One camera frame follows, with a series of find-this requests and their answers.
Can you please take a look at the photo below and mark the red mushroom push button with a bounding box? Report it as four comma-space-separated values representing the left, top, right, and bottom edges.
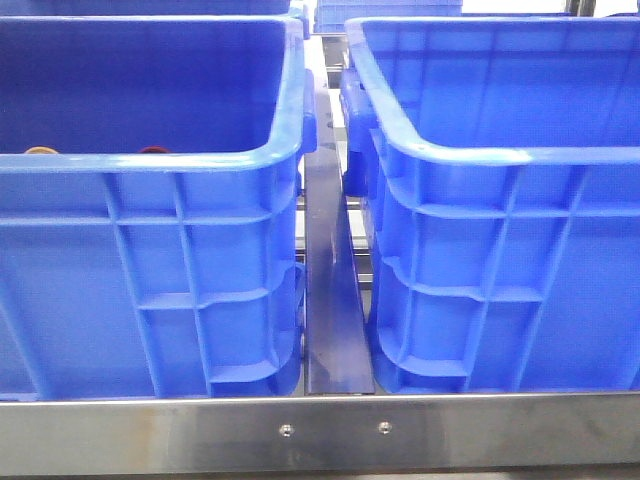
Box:
139, 145, 169, 154

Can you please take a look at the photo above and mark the left blue plastic crate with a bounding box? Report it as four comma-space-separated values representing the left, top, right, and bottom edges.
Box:
1, 16, 316, 402

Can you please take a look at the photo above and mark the blue plastic crate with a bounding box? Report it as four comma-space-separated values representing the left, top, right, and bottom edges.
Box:
343, 17, 639, 393
1, 16, 316, 402

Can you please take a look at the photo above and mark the right blue plastic crate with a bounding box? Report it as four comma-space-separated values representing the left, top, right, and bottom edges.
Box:
343, 17, 639, 393

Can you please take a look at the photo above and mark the rear right blue crate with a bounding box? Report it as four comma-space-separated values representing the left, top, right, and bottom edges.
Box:
314, 0, 463, 33

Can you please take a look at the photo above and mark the rear left blue crate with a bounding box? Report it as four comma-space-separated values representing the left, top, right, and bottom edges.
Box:
1, 0, 308, 19

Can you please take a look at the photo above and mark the steel divider rail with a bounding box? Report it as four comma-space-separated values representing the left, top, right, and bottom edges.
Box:
304, 80, 375, 395

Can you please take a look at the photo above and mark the left rail screw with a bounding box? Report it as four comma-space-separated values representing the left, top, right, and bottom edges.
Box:
279, 424, 294, 438

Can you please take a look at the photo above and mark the rail screw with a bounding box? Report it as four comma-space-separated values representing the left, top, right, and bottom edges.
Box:
378, 421, 392, 435
279, 424, 294, 438

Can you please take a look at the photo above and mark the right rail screw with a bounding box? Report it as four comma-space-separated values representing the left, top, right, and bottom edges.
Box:
378, 421, 392, 435

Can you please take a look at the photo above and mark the steel front rail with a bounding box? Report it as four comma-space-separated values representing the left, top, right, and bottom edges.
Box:
1, 393, 639, 476

